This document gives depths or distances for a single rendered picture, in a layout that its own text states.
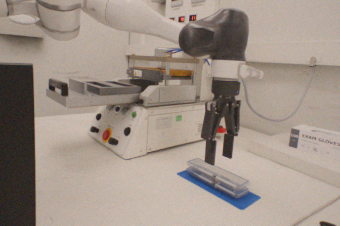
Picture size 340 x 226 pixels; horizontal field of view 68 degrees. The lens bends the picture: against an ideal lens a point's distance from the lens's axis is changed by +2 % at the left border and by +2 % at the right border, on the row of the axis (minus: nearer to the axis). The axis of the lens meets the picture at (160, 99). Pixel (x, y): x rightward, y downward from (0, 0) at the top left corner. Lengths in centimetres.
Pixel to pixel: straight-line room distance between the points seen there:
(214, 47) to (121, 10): 27
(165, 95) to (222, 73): 32
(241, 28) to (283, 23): 72
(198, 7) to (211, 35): 52
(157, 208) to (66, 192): 24
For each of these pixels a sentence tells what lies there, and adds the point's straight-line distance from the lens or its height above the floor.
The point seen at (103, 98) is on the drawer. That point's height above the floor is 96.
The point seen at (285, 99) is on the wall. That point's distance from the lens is 134.
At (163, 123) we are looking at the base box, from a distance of 93.
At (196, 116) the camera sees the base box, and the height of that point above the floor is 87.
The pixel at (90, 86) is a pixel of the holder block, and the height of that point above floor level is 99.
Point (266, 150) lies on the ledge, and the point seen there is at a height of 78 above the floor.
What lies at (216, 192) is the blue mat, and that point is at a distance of 74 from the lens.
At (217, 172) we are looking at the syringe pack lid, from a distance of 75.
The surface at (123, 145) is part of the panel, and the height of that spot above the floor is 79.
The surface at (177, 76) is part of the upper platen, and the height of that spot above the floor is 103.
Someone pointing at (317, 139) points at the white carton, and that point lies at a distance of 106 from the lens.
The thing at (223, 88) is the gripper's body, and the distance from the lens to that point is 66.
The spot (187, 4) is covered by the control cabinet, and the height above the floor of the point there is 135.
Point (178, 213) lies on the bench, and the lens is 64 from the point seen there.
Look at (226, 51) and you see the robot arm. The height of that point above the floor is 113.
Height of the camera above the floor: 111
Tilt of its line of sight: 10 degrees down
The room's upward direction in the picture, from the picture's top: 3 degrees clockwise
